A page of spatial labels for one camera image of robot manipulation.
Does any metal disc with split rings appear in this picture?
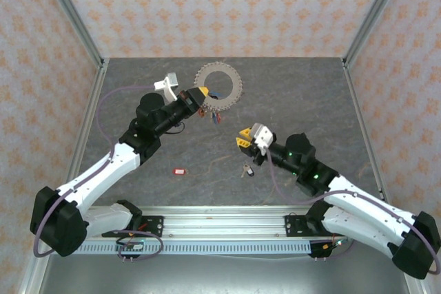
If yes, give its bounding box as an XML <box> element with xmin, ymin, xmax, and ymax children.
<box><xmin>194</xmin><ymin>61</ymin><xmax>245</xmax><ymax>113</ymax></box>

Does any small controller board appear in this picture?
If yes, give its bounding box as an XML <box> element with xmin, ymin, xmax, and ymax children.
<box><xmin>116</xmin><ymin>238</ymin><xmax>145</xmax><ymax>253</ymax></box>
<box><xmin>309</xmin><ymin>237</ymin><xmax>345</xmax><ymax>259</ymax></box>

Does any grey metal sheet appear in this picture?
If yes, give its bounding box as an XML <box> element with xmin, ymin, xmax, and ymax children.
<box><xmin>37</xmin><ymin>254</ymin><xmax>414</xmax><ymax>294</ymax></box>

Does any aluminium table side rail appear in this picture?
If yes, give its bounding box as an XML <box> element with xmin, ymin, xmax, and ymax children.
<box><xmin>342</xmin><ymin>59</ymin><xmax>428</xmax><ymax>294</ymax></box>
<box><xmin>17</xmin><ymin>59</ymin><xmax>110</xmax><ymax>294</ymax></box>

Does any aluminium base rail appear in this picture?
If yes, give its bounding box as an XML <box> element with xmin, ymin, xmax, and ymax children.
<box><xmin>79</xmin><ymin>205</ymin><xmax>331</xmax><ymax>240</ymax></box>

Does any grey slotted cable duct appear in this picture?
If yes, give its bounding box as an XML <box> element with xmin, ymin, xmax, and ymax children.
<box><xmin>74</xmin><ymin>240</ymin><xmax>313</xmax><ymax>256</ymax></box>

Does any aluminium frame post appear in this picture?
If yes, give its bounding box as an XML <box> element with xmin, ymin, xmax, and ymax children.
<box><xmin>37</xmin><ymin>0</ymin><xmax>105</xmax><ymax>67</ymax></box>
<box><xmin>343</xmin><ymin>0</ymin><xmax>413</xmax><ymax>67</ymax></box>

